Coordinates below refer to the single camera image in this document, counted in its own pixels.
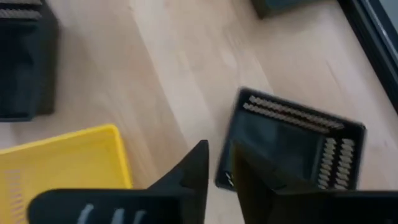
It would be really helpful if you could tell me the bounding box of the yellow plastic basket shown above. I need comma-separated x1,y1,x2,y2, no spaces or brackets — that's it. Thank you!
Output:
0,123,134,224

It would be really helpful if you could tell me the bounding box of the black plastic basket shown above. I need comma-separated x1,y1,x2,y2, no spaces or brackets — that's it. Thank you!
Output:
251,0,315,19
215,86,367,192
0,0,60,123

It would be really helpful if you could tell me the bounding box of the black aluminium table frame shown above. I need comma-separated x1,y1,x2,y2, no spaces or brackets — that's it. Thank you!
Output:
337,0,398,114

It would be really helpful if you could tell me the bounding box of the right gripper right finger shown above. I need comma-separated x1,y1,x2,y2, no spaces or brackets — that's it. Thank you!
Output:
231,142,398,224

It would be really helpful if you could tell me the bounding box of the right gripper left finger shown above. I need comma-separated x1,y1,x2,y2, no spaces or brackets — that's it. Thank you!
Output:
27,139,210,224

